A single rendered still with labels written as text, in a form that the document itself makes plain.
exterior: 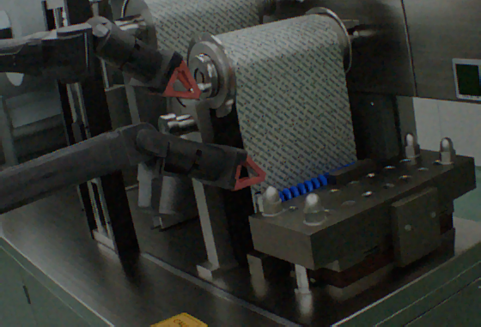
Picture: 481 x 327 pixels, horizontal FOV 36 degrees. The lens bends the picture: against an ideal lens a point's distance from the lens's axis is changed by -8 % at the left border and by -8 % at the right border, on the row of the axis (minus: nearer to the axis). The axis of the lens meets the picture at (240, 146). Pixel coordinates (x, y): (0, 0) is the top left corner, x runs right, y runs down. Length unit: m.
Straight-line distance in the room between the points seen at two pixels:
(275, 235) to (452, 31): 0.46
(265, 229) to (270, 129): 0.18
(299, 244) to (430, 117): 3.59
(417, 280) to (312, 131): 0.34
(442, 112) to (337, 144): 3.25
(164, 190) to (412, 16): 0.54
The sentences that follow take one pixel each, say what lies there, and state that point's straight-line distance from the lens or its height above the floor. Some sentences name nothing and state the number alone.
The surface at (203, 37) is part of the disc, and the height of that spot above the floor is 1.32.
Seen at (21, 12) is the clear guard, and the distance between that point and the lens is 2.20.
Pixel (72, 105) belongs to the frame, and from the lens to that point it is 1.62.
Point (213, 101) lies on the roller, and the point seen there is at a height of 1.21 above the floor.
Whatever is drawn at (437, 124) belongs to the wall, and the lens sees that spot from 4.70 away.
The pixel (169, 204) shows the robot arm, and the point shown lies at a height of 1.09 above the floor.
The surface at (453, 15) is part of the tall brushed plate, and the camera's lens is 1.31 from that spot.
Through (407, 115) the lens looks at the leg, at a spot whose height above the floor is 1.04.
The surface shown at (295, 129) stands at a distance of 1.35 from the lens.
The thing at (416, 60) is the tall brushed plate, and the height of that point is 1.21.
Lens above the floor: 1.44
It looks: 14 degrees down
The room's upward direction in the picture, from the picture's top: 10 degrees counter-clockwise
